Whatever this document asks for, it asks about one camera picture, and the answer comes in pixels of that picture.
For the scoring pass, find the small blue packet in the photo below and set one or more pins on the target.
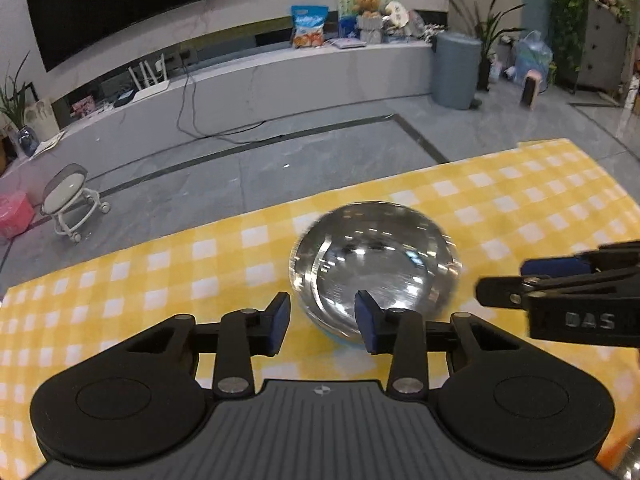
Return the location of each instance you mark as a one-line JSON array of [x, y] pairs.
[[348, 27]]

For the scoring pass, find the white router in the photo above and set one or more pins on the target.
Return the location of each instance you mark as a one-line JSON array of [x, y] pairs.
[[150, 91]]

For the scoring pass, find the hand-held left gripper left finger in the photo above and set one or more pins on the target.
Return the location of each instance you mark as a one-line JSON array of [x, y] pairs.
[[277, 322]]

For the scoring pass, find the blue steel bowl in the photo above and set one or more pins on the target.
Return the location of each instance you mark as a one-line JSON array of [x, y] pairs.
[[380, 260]]

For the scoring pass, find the blue plastic bag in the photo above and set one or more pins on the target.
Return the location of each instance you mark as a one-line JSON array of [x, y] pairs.
[[532, 55]]

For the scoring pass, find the green plant in blue vase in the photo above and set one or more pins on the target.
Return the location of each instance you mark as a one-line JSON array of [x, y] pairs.
[[25, 137]]

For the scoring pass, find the green leafy climbing plant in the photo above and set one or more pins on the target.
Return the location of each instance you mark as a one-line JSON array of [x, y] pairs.
[[565, 5]]

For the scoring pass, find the brown teddy bear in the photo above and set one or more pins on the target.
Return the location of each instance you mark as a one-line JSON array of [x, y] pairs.
[[366, 4]]

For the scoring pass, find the tall potted grass plant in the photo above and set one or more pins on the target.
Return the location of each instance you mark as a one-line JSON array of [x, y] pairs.
[[482, 25]]

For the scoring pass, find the grey wheeled stool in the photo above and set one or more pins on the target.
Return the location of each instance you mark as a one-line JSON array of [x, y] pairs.
[[67, 190]]

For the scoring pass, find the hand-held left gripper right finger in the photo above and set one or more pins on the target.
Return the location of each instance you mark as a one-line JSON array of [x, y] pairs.
[[366, 322]]

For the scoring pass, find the orange steel bowl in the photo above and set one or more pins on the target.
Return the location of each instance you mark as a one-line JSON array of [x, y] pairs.
[[620, 452]]

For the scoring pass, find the pink storage box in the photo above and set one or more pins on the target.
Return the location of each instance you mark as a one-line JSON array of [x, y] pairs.
[[15, 215]]

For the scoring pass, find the grey drawer cabinet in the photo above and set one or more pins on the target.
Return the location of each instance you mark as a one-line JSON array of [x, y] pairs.
[[602, 45]]

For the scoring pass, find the grey marble television cabinet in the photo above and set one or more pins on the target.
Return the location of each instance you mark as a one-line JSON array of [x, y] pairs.
[[300, 80]]

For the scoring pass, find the grey-blue trash can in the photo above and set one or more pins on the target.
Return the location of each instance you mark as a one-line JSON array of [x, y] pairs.
[[456, 72]]

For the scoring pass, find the yellow checked tablecloth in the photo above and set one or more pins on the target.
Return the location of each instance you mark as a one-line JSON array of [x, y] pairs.
[[150, 270]]

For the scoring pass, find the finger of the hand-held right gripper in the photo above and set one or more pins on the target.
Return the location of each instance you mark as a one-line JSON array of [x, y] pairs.
[[500, 291], [550, 266]]

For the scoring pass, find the loose papers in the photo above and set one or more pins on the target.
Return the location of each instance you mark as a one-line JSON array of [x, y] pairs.
[[47, 145]]

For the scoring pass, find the white round mask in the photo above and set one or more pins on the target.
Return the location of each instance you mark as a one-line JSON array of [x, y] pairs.
[[396, 14]]

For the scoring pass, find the small pink white stool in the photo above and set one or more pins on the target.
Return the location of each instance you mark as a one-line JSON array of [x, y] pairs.
[[530, 90]]

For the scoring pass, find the white printed bag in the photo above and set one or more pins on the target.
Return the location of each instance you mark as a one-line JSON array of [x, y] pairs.
[[41, 117]]

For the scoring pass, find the pink photo card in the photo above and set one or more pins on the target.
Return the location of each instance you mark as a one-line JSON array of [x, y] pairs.
[[83, 106]]

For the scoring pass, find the black set-top box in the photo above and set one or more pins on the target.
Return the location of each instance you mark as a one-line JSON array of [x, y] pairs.
[[125, 98]]

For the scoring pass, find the flat blue box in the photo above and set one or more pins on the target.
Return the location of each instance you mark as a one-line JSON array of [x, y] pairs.
[[346, 43]]

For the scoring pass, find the blue snack bag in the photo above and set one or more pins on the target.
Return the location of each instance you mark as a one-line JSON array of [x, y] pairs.
[[309, 27]]

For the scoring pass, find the black wall television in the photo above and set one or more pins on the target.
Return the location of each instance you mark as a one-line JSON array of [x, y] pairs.
[[125, 5]]

